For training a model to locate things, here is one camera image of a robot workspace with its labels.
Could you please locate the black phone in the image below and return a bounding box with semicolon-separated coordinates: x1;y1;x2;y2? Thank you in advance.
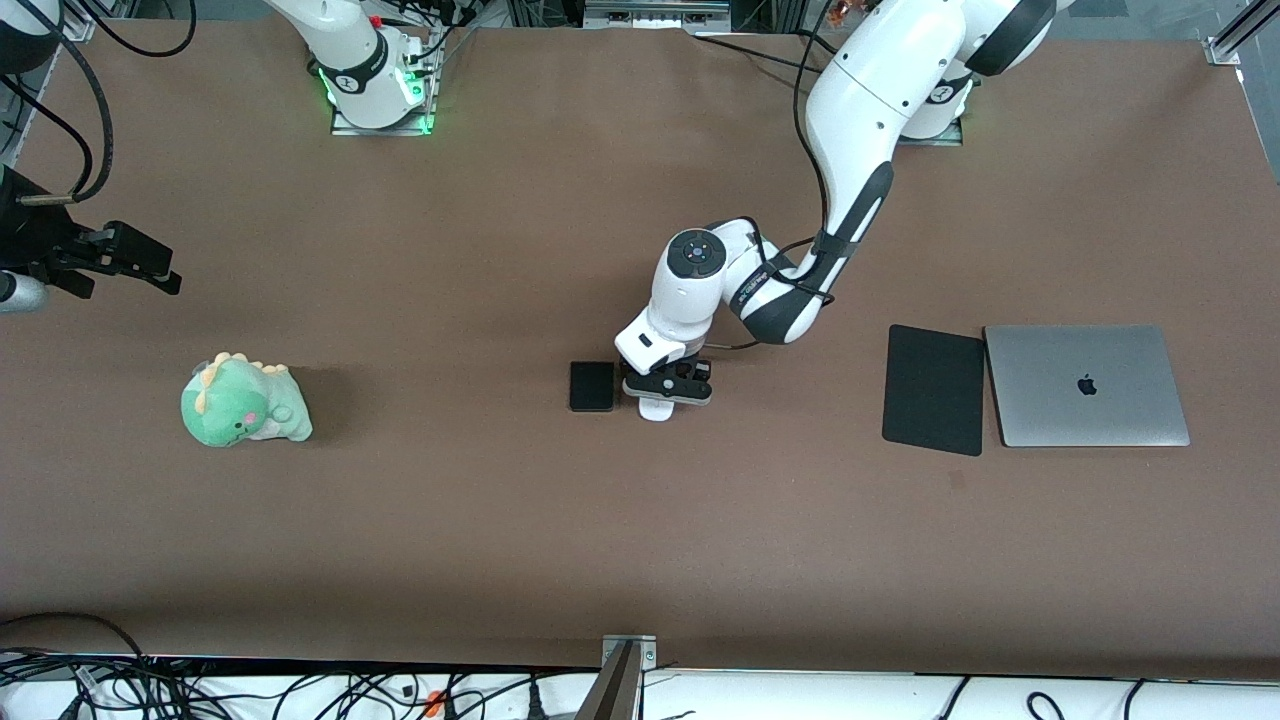
569;361;616;414

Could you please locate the black mouse pad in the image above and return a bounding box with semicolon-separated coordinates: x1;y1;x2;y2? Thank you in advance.
881;324;987;457

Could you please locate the green dinosaur plush toy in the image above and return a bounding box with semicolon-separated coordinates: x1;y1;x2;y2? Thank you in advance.
180;351;314;448

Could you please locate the aluminium profile beam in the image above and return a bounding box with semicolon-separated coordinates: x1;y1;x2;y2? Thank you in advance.
575;640;643;720

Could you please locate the silver laptop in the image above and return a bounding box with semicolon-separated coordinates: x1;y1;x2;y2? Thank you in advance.
983;324;1192;448

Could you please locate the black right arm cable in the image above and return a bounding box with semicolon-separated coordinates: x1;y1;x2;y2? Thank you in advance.
0;0;201;209

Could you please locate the metal table edge bracket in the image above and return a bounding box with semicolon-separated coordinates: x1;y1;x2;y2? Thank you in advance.
602;634;658;671

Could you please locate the long black table cable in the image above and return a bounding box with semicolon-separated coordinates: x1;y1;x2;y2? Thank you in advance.
693;35;829;77

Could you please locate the black looped floor cable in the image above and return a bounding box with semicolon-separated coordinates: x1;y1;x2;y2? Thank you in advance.
0;612;151;666

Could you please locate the grey switch box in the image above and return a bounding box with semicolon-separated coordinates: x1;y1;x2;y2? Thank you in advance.
583;0;732;31

